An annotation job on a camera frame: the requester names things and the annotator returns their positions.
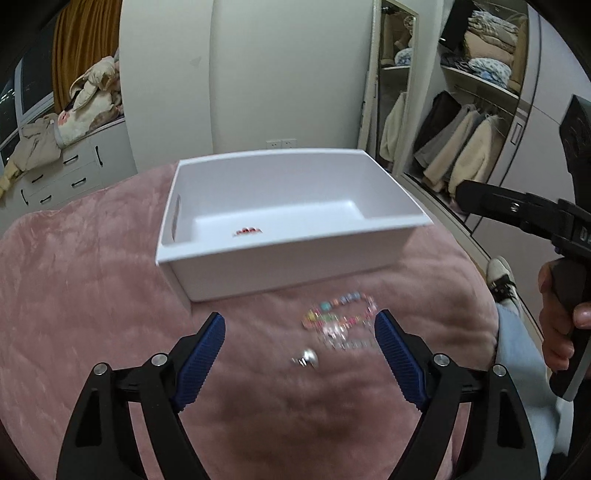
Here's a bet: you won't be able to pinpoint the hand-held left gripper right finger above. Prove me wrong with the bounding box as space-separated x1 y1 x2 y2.
374 309 542 480

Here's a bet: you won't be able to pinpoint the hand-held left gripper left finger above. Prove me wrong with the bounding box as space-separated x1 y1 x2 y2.
55 312 227 480

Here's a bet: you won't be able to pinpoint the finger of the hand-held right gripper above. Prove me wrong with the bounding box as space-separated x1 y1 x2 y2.
455 180 561 241

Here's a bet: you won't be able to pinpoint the clear crystal bead bracelet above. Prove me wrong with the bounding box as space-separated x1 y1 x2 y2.
318 322 376 352

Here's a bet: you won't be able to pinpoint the colourful bead bracelet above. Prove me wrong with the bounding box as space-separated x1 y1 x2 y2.
301 291 378 331

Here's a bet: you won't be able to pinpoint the silver pearl ring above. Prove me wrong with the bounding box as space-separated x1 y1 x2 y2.
289 349 321 370

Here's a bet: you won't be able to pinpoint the white plastic storage box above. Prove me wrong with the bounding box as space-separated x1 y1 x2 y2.
156 148 434 303

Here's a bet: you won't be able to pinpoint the person's right hand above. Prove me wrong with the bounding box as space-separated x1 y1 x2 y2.
538 260 591 373

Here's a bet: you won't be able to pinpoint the cream hanging coat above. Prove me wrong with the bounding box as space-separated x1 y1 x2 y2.
422 111 513 199

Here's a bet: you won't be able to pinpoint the grey hanging coat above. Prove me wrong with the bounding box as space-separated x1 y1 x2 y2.
413 104 483 178

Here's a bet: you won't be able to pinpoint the white shoe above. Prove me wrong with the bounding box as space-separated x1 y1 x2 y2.
485 256 521 309

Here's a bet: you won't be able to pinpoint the open white wardrobe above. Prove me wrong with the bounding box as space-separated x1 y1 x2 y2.
401 0 543 234

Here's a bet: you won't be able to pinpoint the black hanging coat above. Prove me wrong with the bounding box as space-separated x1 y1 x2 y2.
412 90 463 172

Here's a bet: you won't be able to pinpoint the person's light blue trouser leg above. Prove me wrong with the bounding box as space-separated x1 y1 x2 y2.
493 302 574 480

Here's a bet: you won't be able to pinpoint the pink fleece blanket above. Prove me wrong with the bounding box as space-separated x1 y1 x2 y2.
0 164 502 480

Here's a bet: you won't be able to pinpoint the standing mirror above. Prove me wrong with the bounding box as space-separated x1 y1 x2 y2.
357 0 419 172

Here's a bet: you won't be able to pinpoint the stack of folded clothes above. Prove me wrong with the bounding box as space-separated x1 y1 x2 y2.
441 9 528 89

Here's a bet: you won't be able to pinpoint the black bag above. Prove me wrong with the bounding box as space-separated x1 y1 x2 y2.
438 0 477 52

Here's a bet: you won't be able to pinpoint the white chest of drawers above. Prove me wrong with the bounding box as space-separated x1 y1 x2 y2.
0 114 139 210

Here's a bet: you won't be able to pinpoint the beige jacket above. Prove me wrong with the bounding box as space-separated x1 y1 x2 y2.
0 114 64 200

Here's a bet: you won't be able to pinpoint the window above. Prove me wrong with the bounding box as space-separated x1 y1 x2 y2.
0 28 58 163

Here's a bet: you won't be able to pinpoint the mustard yellow curtain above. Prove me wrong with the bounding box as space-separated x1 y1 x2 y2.
52 0 123 114

